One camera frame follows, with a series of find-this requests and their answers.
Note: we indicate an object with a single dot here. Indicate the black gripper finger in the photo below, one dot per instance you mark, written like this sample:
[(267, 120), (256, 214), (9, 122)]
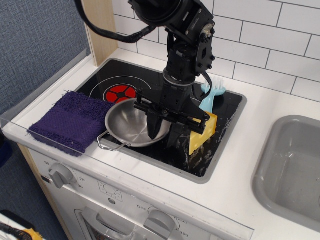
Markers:
[(175, 132), (154, 123)]

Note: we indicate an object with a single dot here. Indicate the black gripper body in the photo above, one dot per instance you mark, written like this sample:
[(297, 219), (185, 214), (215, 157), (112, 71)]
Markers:
[(173, 103)]

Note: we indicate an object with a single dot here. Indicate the silver metal pot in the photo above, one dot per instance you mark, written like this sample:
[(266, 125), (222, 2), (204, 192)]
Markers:
[(128, 125)]

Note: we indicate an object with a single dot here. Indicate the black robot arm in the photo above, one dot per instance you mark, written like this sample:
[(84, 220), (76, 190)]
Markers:
[(190, 29)]

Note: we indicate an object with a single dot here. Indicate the yellow cheese wedge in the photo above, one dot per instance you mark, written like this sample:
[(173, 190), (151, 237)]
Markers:
[(197, 140)]

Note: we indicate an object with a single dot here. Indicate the light blue dish brush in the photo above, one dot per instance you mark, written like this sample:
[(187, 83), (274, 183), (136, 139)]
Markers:
[(217, 89)]

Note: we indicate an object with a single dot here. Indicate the black toy stovetop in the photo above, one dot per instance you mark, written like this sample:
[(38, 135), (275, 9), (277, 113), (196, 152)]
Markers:
[(117, 82)]

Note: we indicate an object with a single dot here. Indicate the purple knitted cloth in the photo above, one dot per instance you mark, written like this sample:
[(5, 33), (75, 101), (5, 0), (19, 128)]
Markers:
[(72, 124)]

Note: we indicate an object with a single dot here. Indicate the grey right oven knob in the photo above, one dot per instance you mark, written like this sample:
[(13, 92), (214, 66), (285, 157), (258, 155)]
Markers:
[(162, 225)]

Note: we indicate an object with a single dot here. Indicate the grey oven knob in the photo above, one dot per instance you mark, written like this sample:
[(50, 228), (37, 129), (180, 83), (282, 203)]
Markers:
[(60, 175), (162, 225)]

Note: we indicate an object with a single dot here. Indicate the grey left oven knob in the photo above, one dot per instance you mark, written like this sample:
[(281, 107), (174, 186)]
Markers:
[(60, 175)]

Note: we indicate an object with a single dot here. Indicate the grey sink basin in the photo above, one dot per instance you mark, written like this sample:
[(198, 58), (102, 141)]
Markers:
[(287, 177)]

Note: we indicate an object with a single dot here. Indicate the light wooden side post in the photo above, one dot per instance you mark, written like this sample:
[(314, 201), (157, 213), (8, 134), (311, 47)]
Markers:
[(101, 14)]

